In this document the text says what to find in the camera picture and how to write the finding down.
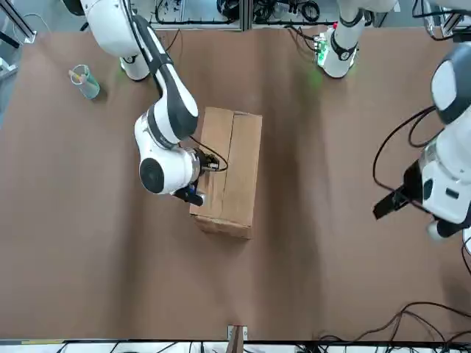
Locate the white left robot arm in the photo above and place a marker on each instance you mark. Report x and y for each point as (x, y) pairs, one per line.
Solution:
(342, 55)

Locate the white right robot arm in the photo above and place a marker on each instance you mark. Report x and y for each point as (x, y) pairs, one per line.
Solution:
(165, 173)

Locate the green circuit board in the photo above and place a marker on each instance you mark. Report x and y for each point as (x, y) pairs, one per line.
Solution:
(322, 48)

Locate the aluminium corner profile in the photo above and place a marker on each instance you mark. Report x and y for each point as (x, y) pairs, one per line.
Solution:
(454, 24)

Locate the clear plastic cup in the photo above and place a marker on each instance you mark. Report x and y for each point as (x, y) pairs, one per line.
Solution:
(92, 90)

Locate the aluminium frame rail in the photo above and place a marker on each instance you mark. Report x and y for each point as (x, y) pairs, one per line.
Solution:
(246, 14)

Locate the pink marker pen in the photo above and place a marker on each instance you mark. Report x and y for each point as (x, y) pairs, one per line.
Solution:
(85, 78)

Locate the dark aluminium frame profile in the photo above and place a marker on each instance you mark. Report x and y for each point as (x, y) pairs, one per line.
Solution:
(25, 31)

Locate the white round puck device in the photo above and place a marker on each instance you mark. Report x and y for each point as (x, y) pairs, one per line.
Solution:
(468, 239)

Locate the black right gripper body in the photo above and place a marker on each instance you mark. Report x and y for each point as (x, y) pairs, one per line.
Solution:
(208, 162)

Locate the yellow green marker pen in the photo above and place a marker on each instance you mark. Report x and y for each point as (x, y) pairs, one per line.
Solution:
(76, 76)

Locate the brown cardboard box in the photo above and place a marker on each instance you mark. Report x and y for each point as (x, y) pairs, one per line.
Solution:
(239, 165)

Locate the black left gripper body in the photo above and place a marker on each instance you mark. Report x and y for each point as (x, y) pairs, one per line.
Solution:
(414, 184)

